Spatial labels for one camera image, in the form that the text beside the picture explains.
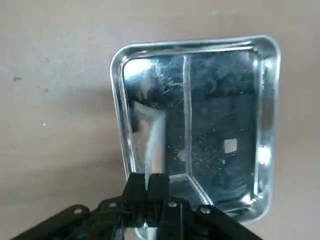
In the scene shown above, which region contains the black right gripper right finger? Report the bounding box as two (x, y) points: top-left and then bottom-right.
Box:
(146, 174), (261, 240)

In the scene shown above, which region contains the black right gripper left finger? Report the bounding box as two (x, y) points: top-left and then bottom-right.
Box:
(12, 172), (147, 240)

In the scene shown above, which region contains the wire gauze with round centre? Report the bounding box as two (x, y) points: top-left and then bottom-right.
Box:
(142, 117), (155, 198)

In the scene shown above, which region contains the steel tray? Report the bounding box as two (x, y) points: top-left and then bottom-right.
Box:
(109, 34), (282, 240)

